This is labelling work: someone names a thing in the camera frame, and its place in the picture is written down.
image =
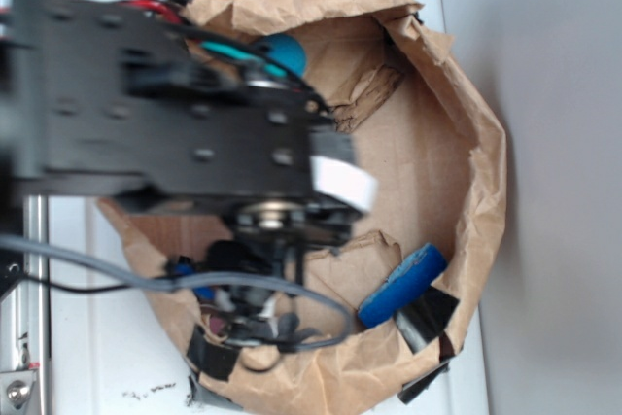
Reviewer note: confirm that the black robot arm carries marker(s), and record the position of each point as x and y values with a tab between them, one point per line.
103	99

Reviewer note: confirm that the blue sponge block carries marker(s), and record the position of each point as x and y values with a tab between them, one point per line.
404	285

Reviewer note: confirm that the gray plush animal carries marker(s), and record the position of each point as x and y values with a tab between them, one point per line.
290	335

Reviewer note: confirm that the white plastic bin lid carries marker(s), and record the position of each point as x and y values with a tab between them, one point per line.
110	355

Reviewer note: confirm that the aluminium frame rail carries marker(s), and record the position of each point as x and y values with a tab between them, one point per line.
25	343

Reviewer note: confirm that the teal dimpled ball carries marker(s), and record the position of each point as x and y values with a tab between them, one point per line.
284	50

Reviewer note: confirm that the crumpled brown paper bag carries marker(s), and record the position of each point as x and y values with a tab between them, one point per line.
424	132

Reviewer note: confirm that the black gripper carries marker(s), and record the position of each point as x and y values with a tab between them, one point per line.
260	270

